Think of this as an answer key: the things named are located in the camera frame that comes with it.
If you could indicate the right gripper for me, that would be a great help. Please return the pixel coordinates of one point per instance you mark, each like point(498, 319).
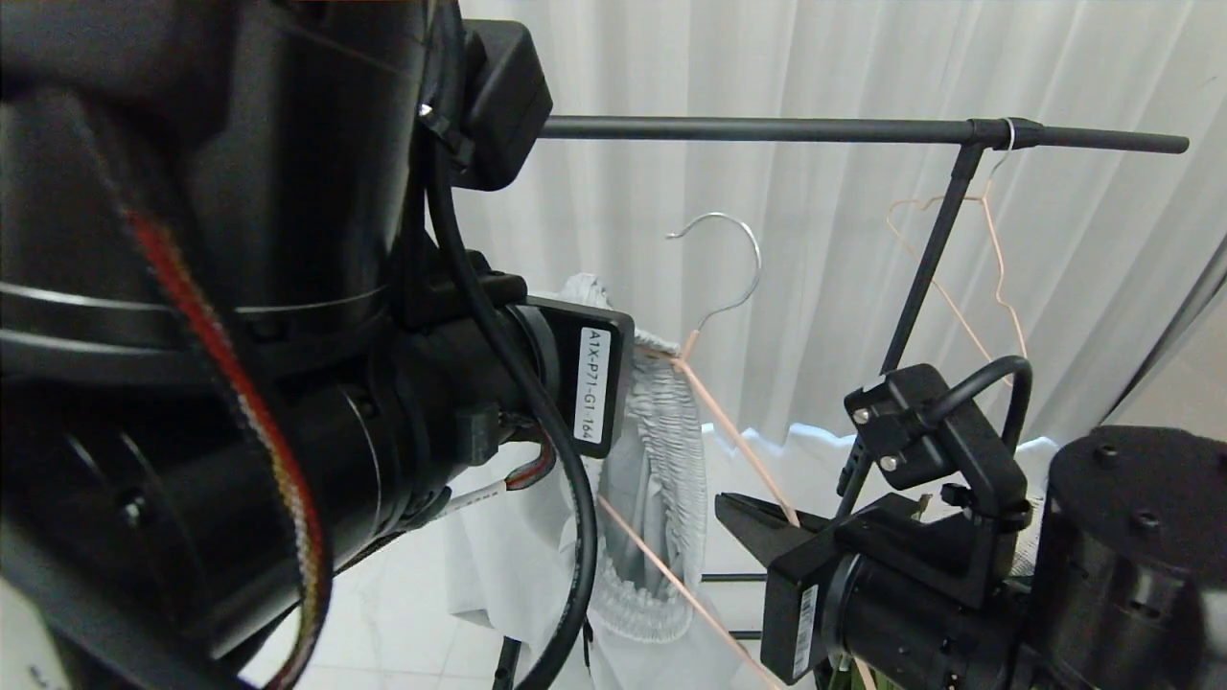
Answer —
point(901, 632)

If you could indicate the white curtain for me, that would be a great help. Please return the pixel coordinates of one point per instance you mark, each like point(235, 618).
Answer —
point(815, 268)

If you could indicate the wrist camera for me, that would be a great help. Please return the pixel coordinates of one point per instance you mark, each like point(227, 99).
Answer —
point(920, 431)
point(503, 96)

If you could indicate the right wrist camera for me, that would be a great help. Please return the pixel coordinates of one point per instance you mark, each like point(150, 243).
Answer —
point(920, 431)

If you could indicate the black clothes rack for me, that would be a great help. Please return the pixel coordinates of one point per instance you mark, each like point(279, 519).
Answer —
point(767, 128)

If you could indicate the pale grey shorts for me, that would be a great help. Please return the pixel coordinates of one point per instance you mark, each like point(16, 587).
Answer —
point(661, 431)

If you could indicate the pink clothes hanger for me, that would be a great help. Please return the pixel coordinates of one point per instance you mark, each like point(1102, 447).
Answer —
point(997, 259)
point(738, 436)

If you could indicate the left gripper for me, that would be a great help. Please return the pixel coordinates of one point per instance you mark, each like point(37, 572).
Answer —
point(594, 383)

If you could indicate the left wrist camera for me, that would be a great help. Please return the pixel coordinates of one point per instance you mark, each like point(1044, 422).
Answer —
point(503, 96)

